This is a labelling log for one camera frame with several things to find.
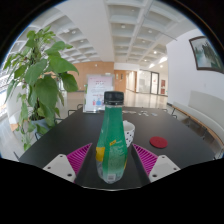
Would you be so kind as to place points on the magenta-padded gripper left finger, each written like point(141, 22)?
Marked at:
point(61, 166)

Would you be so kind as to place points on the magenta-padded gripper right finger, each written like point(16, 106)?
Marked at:
point(163, 166)

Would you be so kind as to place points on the green plastic drink bottle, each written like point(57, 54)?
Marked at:
point(111, 143)

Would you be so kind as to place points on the flat round red coaster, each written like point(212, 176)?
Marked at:
point(158, 142)

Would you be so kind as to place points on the white dotted mug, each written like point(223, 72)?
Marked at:
point(130, 133)

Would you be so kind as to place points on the black metal chairs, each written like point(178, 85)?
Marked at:
point(70, 111)

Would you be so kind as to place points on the white cushioned bench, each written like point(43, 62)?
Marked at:
point(206, 110)

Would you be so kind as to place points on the green leafy potted plant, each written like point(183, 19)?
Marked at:
point(46, 90)

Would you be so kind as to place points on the dark-framed glass door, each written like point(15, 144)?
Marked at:
point(154, 83)

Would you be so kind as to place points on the clear acrylic sign stand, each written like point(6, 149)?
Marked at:
point(96, 90)

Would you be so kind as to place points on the framed landscape painting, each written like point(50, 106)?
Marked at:
point(208, 55)

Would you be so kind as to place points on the round ceiling lights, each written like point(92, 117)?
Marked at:
point(123, 26)

